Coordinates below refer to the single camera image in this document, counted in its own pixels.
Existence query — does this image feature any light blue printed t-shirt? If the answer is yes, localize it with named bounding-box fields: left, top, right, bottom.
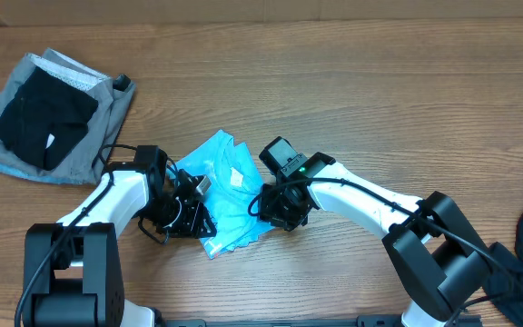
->
left=176, top=130, right=272, bottom=259

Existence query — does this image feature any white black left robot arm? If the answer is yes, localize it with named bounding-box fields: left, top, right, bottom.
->
left=14, top=145, right=217, bottom=327

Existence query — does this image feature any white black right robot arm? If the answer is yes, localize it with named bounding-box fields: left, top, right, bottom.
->
left=248, top=137, right=494, bottom=326

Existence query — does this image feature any grey folded garment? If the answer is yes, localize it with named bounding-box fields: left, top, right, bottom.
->
left=0, top=48, right=136, bottom=184

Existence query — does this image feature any dark folded garment in pile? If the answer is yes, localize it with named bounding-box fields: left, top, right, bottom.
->
left=0, top=67, right=98, bottom=171

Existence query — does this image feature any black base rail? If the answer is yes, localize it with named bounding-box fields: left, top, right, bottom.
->
left=154, top=312, right=485, bottom=327

